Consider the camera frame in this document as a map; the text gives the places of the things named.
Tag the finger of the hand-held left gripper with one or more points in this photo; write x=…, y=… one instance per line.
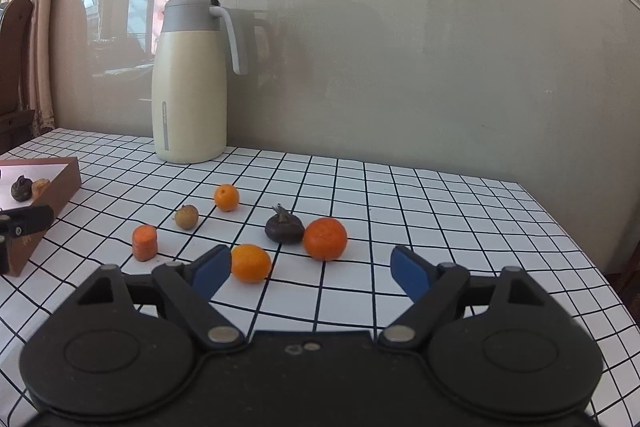
x=30, y=218

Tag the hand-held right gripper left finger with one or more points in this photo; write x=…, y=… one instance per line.
x=212, y=274

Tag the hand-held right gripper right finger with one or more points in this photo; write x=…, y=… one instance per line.
x=407, y=274

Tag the dark water chestnut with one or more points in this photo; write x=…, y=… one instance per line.
x=284, y=227
x=21, y=189

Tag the brown cardboard box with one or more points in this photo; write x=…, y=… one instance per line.
x=65, y=187

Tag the brown longan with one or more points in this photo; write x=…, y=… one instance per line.
x=186, y=217

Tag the orange carrot chunk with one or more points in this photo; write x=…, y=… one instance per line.
x=144, y=243

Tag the small orange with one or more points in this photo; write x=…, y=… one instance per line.
x=226, y=197

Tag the large round orange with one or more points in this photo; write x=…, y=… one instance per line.
x=325, y=238

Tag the white checked tablecloth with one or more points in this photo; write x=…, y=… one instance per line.
x=450, y=217

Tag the cream thermos jug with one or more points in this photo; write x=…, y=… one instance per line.
x=190, y=107

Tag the beige embroidered curtain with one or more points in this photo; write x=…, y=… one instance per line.
x=40, y=32

